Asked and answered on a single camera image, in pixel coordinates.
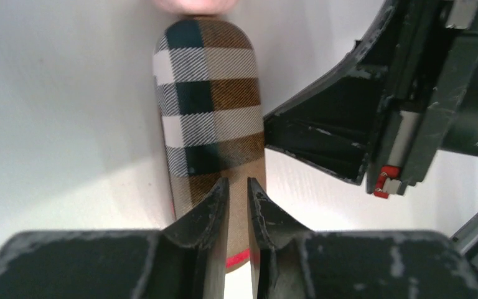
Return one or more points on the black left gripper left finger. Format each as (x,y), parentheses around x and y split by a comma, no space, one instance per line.
(185,260)

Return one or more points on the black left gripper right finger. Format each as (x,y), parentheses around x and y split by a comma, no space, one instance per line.
(290,260)

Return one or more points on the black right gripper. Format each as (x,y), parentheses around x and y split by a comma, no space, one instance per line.
(431,97)

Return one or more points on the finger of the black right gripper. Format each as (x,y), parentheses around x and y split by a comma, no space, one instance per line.
(329,124)

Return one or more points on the brown glasses case red stripe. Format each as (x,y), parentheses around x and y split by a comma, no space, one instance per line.
(208,94)

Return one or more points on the pink glasses case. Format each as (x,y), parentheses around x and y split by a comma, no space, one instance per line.
(196,7)

